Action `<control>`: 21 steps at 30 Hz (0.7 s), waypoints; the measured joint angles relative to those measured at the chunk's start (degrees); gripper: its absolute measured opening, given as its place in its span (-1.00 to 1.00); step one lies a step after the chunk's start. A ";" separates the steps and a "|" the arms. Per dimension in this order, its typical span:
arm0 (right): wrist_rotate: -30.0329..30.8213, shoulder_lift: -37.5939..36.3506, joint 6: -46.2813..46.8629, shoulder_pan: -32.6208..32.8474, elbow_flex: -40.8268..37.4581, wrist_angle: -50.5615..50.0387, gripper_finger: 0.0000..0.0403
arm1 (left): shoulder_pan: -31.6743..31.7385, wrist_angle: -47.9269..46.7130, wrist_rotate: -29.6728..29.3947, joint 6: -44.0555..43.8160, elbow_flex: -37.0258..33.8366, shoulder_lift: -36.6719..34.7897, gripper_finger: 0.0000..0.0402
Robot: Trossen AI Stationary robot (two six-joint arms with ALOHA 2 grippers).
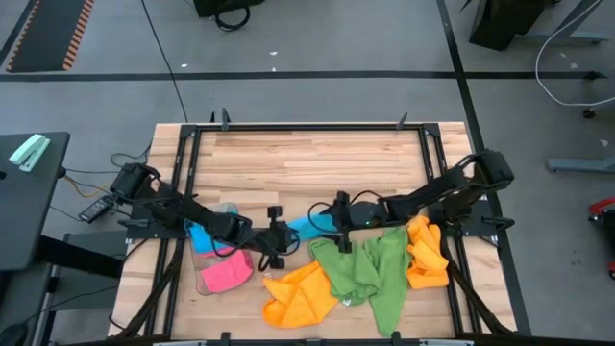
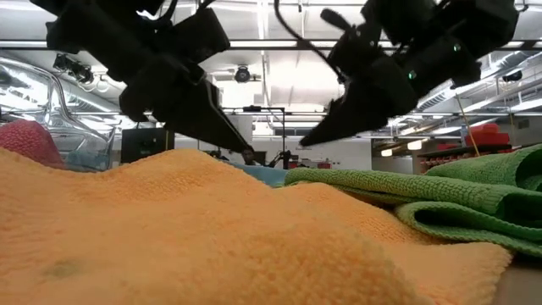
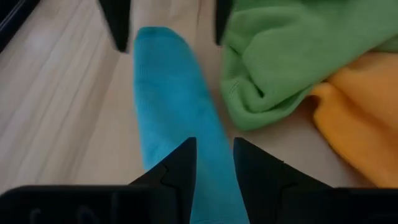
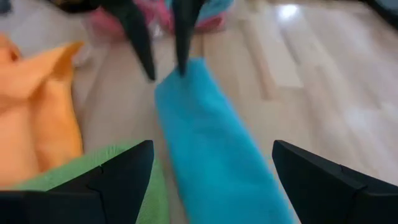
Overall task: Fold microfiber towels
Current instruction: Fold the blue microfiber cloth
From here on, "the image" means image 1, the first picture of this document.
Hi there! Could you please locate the grey desk foot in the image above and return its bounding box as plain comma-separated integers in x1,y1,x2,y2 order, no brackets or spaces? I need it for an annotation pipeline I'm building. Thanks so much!
547,156,615,174

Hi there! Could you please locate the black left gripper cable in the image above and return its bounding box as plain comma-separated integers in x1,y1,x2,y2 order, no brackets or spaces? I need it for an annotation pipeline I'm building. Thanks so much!
258,228,302,273

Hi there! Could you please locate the black cabinet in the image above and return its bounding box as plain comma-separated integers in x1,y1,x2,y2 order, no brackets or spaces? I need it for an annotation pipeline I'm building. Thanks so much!
468,0,561,52

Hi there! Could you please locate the black orange-edged floor mat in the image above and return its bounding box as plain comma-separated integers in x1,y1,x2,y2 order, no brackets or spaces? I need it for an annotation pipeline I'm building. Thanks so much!
4,0,96,74

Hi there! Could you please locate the orange microfiber towel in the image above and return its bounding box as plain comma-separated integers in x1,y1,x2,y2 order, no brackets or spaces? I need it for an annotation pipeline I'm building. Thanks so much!
261,260,340,331
406,214,451,290

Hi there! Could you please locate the black table crossbeam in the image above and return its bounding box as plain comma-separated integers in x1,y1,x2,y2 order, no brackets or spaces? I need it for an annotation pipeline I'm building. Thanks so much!
36,234,125,280

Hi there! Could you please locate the clear plastic bin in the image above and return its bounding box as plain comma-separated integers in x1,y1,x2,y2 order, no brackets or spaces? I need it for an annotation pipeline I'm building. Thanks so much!
184,201,256,297

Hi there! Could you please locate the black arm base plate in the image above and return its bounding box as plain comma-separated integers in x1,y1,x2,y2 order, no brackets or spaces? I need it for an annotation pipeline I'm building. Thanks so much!
427,199,516,237
125,201,196,240

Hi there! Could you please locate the white floor cable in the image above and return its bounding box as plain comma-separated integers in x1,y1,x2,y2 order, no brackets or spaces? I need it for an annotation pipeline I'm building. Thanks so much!
534,0,615,108

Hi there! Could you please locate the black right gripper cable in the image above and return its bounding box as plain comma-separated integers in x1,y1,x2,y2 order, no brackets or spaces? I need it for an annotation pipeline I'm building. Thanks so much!
307,189,383,237

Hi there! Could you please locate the red cart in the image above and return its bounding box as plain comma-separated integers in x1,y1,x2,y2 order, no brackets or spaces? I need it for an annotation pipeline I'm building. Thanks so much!
588,196,615,281

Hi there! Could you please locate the grey desk frame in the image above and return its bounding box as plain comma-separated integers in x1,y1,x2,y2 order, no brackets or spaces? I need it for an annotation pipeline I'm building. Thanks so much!
523,0,611,45

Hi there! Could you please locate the green microfiber towel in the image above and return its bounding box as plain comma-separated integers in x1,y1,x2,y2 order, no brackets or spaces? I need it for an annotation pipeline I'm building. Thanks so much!
307,237,381,308
367,225,413,337

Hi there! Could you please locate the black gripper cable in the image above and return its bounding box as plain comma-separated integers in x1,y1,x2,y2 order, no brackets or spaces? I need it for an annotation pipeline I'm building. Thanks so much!
258,228,302,273
307,189,383,237

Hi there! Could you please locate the black box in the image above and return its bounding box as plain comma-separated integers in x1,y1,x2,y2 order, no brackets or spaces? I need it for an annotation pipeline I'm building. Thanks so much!
193,0,266,19

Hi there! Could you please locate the mint green stapler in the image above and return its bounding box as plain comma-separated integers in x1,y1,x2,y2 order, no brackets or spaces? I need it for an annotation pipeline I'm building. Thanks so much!
8,134,52,173

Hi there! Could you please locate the black coiled cable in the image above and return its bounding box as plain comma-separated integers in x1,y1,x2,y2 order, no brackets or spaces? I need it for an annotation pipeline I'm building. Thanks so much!
213,4,252,33

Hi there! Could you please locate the yellow cable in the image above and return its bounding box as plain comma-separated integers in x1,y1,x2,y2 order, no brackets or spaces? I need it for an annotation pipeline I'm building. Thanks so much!
61,172,116,199

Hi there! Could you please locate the black power adapter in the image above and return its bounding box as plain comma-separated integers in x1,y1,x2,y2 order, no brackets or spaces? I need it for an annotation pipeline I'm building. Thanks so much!
78,195,115,225

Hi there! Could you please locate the black side table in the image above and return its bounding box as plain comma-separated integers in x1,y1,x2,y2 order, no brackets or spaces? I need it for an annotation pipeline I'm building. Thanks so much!
0,132,71,273

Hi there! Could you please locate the thin black floor cable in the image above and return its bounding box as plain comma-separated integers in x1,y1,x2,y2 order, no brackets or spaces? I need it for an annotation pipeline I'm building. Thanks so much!
140,0,189,124

